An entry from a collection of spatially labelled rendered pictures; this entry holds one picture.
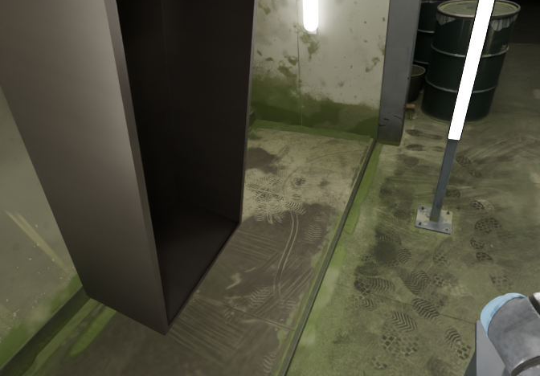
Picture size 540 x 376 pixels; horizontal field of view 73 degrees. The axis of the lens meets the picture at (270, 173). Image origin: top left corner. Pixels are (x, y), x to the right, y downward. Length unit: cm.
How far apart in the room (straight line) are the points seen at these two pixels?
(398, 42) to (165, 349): 233
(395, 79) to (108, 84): 237
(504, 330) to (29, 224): 197
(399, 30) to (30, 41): 231
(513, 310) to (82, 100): 88
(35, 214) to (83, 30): 154
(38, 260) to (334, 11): 235
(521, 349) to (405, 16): 228
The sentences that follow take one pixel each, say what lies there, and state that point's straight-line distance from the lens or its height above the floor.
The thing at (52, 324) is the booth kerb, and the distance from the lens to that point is 216.
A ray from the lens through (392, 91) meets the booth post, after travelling 292.
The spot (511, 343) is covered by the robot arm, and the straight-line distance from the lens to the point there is 77.
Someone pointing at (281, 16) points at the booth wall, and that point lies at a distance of 296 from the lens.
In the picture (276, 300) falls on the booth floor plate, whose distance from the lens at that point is 196.
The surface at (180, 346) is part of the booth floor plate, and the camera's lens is 192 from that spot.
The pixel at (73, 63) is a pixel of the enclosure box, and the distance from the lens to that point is 80.
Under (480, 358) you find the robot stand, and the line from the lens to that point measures 121.
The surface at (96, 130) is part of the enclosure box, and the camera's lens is 85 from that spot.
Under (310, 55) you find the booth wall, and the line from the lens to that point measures 296.
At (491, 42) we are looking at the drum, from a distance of 331.
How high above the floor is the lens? 165
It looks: 36 degrees down
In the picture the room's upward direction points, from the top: 6 degrees counter-clockwise
